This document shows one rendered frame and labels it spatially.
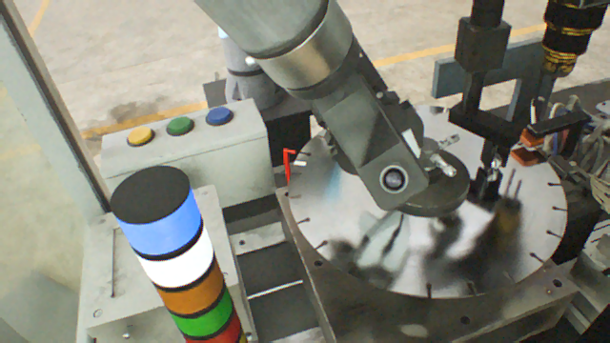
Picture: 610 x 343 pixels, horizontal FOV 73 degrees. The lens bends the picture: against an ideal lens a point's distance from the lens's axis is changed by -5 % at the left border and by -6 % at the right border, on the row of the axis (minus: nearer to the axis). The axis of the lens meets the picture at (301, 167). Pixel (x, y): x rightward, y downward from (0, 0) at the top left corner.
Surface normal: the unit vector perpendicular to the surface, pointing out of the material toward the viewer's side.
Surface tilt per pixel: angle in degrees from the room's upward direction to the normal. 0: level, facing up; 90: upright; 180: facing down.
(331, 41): 87
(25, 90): 90
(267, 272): 0
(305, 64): 103
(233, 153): 90
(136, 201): 0
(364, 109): 51
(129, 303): 0
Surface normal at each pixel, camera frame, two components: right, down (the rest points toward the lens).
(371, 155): -0.32, 0.04
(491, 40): 0.15, 0.64
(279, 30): 0.25, 0.77
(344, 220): -0.09, -0.75
